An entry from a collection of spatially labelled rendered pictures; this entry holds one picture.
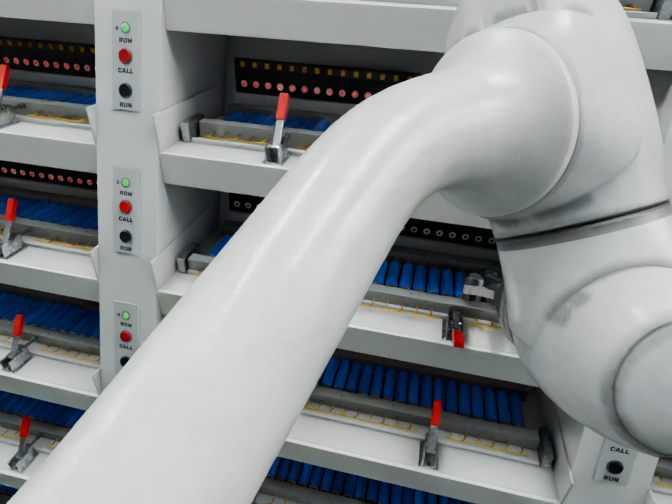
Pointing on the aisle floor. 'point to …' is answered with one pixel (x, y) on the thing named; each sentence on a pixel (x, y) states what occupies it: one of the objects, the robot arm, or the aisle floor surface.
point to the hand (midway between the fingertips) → (498, 284)
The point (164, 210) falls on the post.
